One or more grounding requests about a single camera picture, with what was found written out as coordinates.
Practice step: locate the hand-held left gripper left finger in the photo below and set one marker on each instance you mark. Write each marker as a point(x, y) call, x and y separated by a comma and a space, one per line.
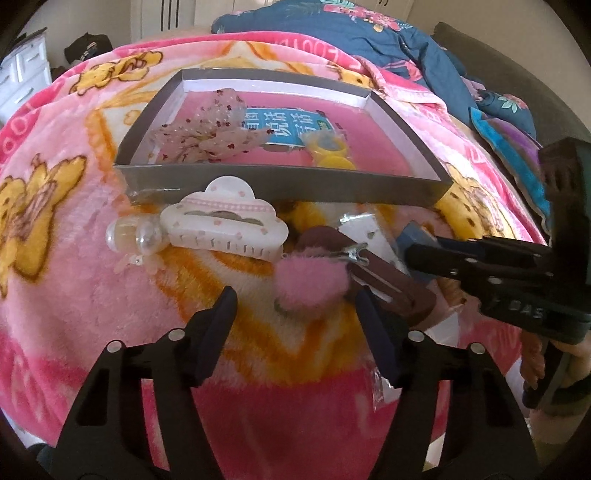
point(217, 323)

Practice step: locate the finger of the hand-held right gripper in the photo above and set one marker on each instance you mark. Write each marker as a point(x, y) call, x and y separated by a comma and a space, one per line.
point(418, 235)
point(443, 265)

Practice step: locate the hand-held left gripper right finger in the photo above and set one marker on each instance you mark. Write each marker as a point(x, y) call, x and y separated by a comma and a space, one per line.
point(375, 332)

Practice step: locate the brown bow hair clip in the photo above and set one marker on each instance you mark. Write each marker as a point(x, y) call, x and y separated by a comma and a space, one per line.
point(401, 295)

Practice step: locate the bagged white earring card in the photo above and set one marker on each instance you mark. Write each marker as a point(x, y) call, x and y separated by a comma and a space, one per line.
point(369, 233)

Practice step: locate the pink pompom hair clip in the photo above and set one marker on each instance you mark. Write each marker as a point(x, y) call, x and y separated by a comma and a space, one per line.
point(309, 281)

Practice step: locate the grey cardboard box tray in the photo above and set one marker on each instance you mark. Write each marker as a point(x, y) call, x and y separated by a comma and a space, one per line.
point(323, 184)

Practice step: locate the person's right hand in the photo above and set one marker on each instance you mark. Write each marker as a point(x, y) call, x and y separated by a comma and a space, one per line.
point(575, 364)

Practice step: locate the clear plastic wrapper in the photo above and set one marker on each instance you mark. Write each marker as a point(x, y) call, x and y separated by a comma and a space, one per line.
point(381, 392)

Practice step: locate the white cloud hair claw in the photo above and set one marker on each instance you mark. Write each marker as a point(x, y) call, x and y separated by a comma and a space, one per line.
point(221, 230)

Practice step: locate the teal purple pillow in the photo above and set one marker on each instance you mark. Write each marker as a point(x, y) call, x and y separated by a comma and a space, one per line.
point(512, 152)

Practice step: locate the pink printed blanket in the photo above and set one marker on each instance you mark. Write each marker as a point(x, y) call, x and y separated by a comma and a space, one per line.
point(69, 300)

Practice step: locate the blue printed card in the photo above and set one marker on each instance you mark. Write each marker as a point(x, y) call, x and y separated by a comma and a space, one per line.
point(295, 129)

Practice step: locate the grey-green headboard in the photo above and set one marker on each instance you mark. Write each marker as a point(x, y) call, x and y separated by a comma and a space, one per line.
point(508, 69)

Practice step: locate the sheer heart-dotted hair bow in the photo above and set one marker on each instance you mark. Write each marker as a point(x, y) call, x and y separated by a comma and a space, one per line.
point(217, 138)

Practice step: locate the blue floral quilt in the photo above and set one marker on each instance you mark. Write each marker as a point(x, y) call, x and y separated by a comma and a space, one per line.
point(392, 50)

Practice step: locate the beige bed sheet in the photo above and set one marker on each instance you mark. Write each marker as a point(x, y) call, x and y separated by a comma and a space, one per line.
point(184, 34)

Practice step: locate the dark bag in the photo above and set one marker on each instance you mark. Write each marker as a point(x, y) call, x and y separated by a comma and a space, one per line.
point(87, 46)

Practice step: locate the white dresser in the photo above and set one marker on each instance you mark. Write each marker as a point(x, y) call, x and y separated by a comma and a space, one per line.
point(23, 78)

